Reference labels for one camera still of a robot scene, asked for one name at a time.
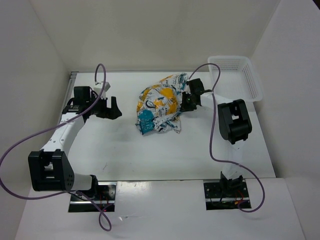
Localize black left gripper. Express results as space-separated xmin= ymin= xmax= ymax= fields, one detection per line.
xmin=86 ymin=93 xmax=122 ymax=120

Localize colourful patterned shorts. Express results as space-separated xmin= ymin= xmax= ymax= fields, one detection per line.
xmin=135 ymin=72 xmax=189 ymax=135

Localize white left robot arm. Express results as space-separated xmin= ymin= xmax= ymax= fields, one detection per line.
xmin=28 ymin=83 xmax=122 ymax=200

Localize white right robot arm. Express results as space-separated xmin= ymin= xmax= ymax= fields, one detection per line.
xmin=181 ymin=78 xmax=252 ymax=198

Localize white plastic basket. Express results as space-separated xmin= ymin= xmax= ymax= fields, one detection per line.
xmin=207 ymin=55 xmax=263 ymax=103

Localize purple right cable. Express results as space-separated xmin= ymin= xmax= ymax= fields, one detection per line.
xmin=187 ymin=63 xmax=266 ymax=213

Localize purple cable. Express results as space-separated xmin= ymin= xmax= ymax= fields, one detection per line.
xmin=0 ymin=63 xmax=118 ymax=231
xmin=187 ymin=63 xmax=266 ymax=213

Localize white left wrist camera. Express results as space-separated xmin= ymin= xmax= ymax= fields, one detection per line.
xmin=93 ymin=82 xmax=111 ymax=100

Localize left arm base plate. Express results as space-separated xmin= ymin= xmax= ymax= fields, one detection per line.
xmin=68 ymin=181 xmax=117 ymax=213

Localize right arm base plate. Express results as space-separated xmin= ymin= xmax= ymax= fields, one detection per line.
xmin=203 ymin=180 xmax=251 ymax=211

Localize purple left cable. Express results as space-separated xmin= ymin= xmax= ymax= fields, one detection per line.
xmin=0 ymin=63 xmax=118 ymax=231

